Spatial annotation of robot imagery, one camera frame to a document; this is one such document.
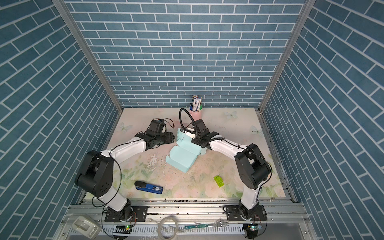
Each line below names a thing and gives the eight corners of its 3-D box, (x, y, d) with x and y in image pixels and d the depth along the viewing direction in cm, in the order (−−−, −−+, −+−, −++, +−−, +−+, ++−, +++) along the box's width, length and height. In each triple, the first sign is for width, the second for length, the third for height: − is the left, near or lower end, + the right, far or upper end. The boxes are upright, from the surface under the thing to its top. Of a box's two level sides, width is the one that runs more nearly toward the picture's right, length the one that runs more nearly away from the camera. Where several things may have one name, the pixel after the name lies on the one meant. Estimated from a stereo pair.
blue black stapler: (135, 188, 84) (133, 185, 80) (138, 182, 86) (136, 179, 83) (161, 196, 81) (159, 193, 78) (163, 189, 84) (162, 187, 80)
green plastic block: (219, 188, 84) (219, 186, 82) (213, 178, 88) (214, 176, 85) (224, 185, 86) (224, 183, 83) (218, 176, 89) (218, 174, 86)
